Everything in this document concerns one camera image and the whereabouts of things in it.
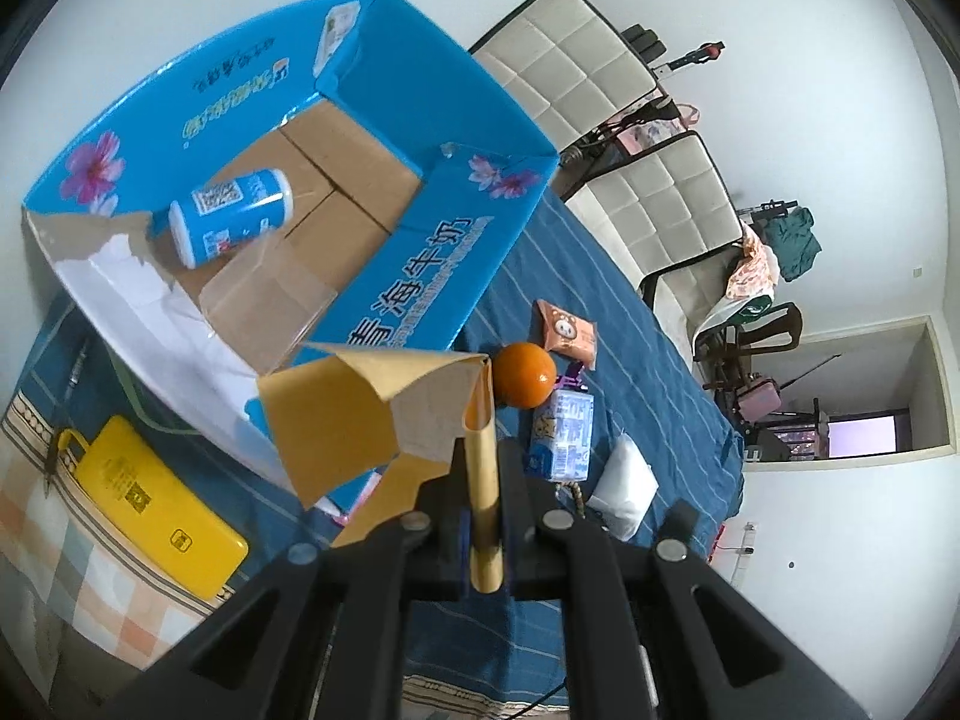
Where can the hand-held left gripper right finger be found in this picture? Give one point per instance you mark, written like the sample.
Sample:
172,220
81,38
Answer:
534,556

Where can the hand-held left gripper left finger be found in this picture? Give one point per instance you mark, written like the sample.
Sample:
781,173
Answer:
441,556

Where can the blue cardboard box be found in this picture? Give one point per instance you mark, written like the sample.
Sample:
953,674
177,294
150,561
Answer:
442,270

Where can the white tissue packet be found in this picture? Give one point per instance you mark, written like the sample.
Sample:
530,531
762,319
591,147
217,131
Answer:
624,484

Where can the small blue drink carton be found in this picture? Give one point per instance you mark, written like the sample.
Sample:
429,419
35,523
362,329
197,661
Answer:
562,431

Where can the orange fruit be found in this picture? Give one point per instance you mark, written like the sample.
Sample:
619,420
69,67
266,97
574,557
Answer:
525,375

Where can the blue striped sheet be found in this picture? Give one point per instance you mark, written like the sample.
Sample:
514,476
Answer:
637,382

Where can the orange snack packet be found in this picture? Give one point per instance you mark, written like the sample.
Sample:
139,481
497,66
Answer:
568,331

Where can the pink suitcase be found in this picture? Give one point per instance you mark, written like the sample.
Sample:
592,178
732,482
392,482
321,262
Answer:
759,399

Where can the yellow plastic case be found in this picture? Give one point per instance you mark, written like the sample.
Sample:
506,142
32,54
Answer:
142,502

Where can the black chair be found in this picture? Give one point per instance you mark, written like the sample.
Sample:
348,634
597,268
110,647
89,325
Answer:
780,330

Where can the floral cloth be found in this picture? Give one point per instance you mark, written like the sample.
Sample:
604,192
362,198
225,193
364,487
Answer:
754,270

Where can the cream padded chair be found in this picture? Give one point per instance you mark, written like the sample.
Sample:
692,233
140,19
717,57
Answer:
667,202
570,52

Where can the checked cloth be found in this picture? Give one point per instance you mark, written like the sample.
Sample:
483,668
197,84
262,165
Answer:
60,585

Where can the blue and white can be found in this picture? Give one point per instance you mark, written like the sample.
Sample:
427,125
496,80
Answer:
225,216

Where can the green garment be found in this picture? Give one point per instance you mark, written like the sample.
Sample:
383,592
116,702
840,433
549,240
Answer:
795,240

